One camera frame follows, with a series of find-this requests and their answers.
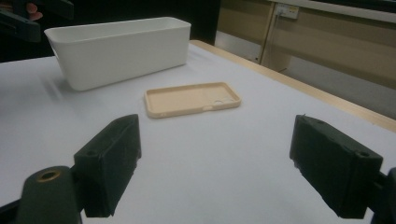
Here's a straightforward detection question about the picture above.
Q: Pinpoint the white wall socket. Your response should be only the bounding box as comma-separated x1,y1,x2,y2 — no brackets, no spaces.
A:
275,3,300,20

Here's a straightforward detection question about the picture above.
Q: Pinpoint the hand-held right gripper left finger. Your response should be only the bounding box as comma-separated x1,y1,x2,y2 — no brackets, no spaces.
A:
74,114,142,218

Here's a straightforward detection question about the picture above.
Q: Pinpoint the beige phone case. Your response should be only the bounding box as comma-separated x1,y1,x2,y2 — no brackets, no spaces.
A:
143,81,243,119

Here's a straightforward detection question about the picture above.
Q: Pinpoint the white table cover sheet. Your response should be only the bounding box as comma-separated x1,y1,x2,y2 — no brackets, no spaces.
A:
0,42,396,224

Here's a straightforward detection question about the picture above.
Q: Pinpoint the white plastic bin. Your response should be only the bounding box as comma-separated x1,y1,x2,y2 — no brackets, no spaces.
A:
44,16,192,92

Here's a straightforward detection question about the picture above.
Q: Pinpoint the black curtain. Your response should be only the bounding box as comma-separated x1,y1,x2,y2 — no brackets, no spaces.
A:
0,0,222,63

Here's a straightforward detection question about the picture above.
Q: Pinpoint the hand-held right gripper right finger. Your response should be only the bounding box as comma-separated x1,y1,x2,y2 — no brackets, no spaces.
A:
289,114,384,219

